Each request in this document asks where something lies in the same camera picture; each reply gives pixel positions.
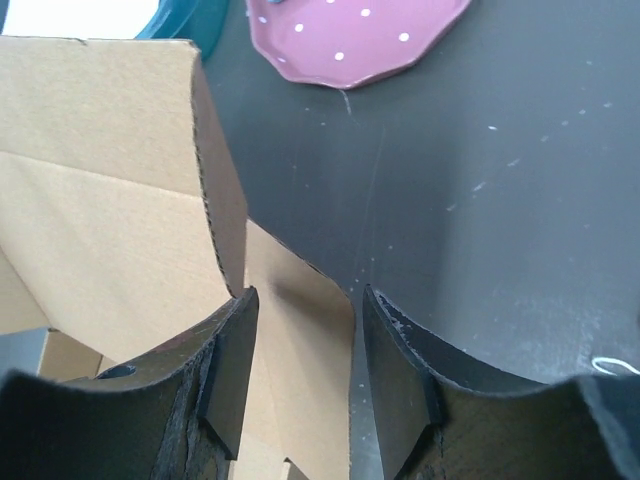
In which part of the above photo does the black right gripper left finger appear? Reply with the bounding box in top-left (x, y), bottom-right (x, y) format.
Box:
top-left (1, 288), bottom-right (259, 479)

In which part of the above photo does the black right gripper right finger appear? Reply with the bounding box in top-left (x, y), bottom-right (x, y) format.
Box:
top-left (362, 288), bottom-right (639, 479)

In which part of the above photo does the teal plastic basin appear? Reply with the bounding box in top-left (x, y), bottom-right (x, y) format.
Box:
top-left (135, 0), bottom-right (229, 60)

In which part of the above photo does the brown cardboard box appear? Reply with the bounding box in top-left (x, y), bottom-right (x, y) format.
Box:
top-left (1, 36), bottom-right (355, 479)

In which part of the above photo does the pink flower toy right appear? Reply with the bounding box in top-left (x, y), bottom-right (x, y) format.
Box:
top-left (591, 356), bottom-right (639, 376)

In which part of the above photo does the white paper sheet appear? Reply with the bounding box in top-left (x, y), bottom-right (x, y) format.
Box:
top-left (1, 0), bottom-right (159, 39)

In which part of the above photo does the pink dotted plate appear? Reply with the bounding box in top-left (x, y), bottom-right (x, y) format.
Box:
top-left (246, 0), bottom-right (471, 90)

